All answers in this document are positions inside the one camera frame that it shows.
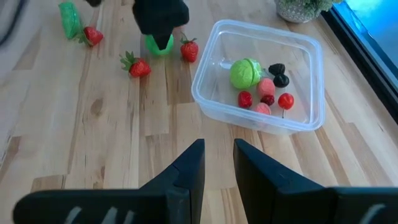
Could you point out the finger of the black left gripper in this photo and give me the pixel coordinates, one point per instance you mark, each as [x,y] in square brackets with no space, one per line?
[174,14]
[146,15]

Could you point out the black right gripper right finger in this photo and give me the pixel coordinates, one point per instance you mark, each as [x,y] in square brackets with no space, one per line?
[258,180]

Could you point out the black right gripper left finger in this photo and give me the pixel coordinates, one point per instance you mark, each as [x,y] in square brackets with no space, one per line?
[189,168]

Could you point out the green ball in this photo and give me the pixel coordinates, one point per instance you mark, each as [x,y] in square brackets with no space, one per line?
[150,48]

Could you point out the red toy strawberry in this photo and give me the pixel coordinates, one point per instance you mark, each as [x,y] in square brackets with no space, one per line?
[189,51]
[93,36]
[140,68]

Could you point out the green toy cucumber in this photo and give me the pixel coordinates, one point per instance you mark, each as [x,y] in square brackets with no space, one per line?
[70,20]

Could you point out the dark red toy cherry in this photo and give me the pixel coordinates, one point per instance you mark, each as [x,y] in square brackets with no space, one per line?
[245,99]

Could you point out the bright red toy cherry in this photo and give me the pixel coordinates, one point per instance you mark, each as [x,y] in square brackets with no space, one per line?
[285,101]

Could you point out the light green toy cabbage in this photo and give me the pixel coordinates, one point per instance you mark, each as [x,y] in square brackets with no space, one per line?
[244,74]

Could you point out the smooth black toy berry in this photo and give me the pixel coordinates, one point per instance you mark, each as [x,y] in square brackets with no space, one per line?
[281,81]

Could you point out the bumpy black toy blackberry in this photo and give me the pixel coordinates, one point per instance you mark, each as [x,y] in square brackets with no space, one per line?
[276,68]

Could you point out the clear plastic tupperware container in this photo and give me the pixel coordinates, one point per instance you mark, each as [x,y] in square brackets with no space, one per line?
[295,56]

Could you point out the green artificial potted plant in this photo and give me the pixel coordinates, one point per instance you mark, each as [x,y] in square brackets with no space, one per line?
[295,12]

